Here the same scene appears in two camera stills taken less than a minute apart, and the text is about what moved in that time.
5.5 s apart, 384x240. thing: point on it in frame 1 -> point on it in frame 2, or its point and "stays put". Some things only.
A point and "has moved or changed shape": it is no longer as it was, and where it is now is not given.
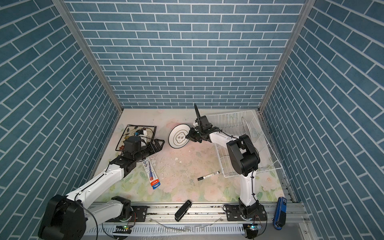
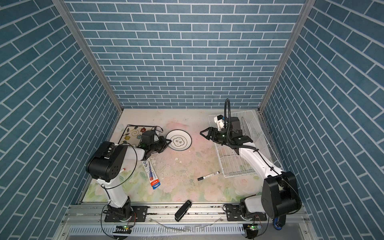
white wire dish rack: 243,123 stays put
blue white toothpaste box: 153,178 stays put
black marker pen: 208,175 stays put
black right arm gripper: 190,135 -> 211,132
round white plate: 177,136 has moved or changed shape
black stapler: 182,210 stays put
